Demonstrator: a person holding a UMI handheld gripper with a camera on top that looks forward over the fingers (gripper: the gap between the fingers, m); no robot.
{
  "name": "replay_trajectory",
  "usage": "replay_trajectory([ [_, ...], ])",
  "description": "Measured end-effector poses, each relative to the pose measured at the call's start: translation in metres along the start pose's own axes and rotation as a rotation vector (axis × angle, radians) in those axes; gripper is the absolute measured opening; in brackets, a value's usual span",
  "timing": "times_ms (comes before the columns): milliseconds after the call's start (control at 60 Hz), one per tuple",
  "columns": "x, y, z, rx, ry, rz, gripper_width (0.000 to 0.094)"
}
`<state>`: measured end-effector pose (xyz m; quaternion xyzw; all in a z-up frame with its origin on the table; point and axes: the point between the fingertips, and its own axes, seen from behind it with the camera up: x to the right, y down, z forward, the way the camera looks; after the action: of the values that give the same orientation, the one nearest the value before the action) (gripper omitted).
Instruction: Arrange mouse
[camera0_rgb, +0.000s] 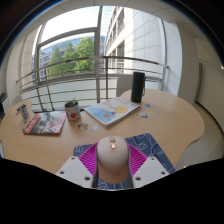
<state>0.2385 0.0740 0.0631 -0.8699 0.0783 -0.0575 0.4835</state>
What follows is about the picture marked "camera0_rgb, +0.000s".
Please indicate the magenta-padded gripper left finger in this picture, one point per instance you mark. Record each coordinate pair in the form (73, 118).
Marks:
(75, 170)

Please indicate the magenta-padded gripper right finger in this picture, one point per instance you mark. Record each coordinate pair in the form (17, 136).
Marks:
(150, 170)

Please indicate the beige computer mouse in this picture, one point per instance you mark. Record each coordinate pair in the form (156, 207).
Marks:
(112, 156)

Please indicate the blue patterned mouse pad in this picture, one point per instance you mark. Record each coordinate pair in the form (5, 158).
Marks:
(146, 143)

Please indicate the red cover magazine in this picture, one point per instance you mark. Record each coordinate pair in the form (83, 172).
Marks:
(45, 122)

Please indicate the printed tin with plant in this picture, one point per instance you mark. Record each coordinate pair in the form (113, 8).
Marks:
(72, 112)

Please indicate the light blue cover magazine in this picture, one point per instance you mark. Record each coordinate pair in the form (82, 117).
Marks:
(111, 111)

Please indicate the black cylinder bottle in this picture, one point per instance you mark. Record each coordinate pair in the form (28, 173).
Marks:
(137, 86)

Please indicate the white chair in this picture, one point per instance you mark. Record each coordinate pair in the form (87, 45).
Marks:
(124, 85)
(16, 100)

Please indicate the metal balcony railing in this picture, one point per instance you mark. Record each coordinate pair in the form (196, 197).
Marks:
(66, 61)

